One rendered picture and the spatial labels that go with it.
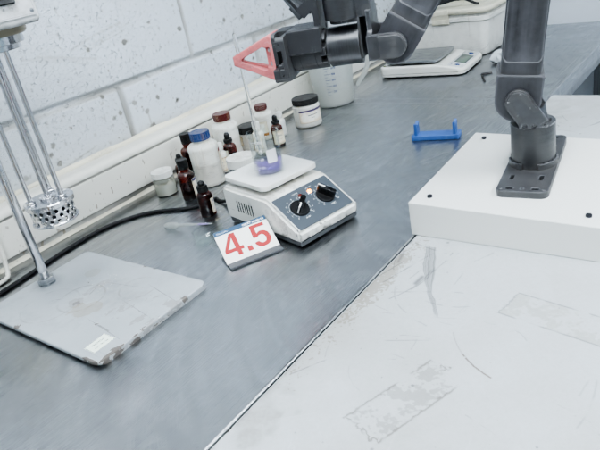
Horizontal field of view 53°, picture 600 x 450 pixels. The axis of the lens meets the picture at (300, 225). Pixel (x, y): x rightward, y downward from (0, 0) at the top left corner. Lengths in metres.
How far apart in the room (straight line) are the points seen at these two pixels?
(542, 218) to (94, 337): 0.61
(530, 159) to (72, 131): 0.85
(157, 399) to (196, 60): 0.94
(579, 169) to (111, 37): 0.92
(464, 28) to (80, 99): 1.19
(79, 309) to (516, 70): 0.70
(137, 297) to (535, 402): 0.55
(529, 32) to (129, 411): 0.69
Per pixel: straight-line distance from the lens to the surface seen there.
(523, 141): 0.93
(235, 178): 1.03
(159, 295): 0.90
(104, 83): 1.32
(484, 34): 1.98
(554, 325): 0.74
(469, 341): 0.71
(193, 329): 0.82
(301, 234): 0.93
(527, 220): 0.85
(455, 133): 1.30
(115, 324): 0.87
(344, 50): 0.91
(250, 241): 0.96
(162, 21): 1.43
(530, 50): 0.89
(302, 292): 0.83
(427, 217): 0.90
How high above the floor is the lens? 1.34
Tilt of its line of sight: 26 degrees down
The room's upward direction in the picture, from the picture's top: 12 degrees counter-clockwise
